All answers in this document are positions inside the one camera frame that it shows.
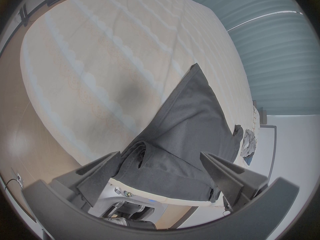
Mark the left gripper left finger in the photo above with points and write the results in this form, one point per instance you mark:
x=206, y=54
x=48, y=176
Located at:
x=97, y=179

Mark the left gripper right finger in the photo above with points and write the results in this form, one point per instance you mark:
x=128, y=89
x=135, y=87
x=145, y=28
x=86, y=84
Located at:
x=232, y=184

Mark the black garment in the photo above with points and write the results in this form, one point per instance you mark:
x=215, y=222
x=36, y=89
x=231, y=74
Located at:
x=190, y=124

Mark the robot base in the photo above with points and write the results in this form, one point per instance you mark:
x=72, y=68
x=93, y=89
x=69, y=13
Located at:
x=112, y=201

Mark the pile of clothes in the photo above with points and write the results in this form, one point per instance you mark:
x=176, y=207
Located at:
x=248, y=144

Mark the bed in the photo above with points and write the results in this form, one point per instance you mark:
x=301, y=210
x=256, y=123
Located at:
x=100, y=71

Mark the white printed pillow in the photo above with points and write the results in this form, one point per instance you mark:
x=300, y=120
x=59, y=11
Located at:
x=256, y=119

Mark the grey bedside table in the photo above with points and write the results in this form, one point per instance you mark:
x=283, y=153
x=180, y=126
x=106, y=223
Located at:
x=263, y=116

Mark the blue-green curtain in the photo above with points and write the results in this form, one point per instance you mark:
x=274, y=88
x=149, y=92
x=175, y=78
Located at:
x=275, y=59

